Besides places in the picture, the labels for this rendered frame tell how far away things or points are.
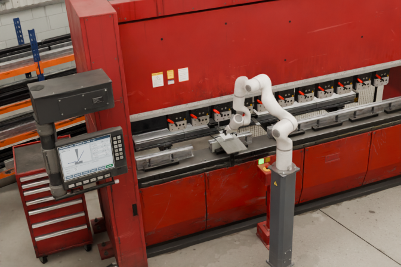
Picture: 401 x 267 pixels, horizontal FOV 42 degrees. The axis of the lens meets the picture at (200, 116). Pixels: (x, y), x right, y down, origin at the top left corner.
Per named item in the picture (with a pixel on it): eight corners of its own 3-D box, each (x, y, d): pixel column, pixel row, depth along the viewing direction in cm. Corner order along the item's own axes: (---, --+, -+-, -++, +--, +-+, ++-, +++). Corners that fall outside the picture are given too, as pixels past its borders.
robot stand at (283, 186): (295, 264, 451) (300, 168, 404) (279, 273, 443) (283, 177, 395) (280, 252, 465) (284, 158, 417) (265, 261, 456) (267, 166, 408)
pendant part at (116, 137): (65, 191, 350) (55, 146, 333) (61, 182, 360) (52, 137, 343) (128, 173, 366) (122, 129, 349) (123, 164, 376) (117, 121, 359)
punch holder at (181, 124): (169, 132, 427) (168, 114, 420) (166, 127, 434) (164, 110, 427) (187, 128, 432) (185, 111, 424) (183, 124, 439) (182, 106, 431)
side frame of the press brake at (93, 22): (120, 275, 449) (79, 16, 340) (101, 217, 520) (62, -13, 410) (148, 267, 456) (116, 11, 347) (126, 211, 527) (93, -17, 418)
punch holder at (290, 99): (278, 108, 456) (278, 91, 448) (274, 104, 463) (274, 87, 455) (293, 105, 460) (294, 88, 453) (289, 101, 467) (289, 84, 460)
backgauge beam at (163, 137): (135, 152, 457) (134, 142, 452) (131, 145, 469) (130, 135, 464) (358, 102, 523) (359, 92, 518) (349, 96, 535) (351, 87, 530)
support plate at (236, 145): (227, 154, 428) (227, 153, 428) (215, 139, 450) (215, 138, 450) (247, 149, 434) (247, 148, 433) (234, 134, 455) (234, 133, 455)
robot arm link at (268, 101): (280, 139, 390) (292, 130, 400) (291, 133, 381) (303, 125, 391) (244, 83, 392) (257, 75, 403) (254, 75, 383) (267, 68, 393)
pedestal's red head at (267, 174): (265, 186, 443) (265, 168, 434) (256, 176, 456) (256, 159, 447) (286, 180, 449) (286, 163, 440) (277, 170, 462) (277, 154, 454)
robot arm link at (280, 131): (295, 146, 398) (296, 119, 386) (281, 157, 386) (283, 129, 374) (282, 141, 405) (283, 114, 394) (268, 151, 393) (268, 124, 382)
